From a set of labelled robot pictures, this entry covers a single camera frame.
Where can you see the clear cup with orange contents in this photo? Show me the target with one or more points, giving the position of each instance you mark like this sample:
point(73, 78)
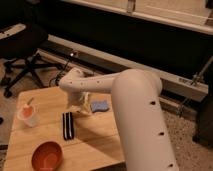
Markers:
point(28, 114)

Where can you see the red bowl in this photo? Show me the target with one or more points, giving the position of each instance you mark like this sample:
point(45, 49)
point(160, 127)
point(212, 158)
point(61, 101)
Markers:
point(47, 157)

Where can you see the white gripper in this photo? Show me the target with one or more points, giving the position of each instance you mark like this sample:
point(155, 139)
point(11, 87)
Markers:
point(73, 99)

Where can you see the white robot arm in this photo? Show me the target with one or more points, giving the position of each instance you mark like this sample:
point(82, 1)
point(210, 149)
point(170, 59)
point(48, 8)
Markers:
point(139, 118)

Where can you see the black white striped cloth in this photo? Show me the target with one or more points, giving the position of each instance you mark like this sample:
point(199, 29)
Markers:
point(68, 127)

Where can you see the black office chair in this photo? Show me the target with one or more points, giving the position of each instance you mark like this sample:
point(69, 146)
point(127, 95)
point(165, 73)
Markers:
point(18, 45)

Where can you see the white plastic bottle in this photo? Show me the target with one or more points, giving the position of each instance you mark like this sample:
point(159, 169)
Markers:
point(84, 102)

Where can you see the blue sponge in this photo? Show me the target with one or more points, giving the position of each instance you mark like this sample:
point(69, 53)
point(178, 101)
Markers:
point(99, 106)

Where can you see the metal tripod stand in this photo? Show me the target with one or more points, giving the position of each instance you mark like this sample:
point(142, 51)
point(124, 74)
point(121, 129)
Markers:
point(196, 78)

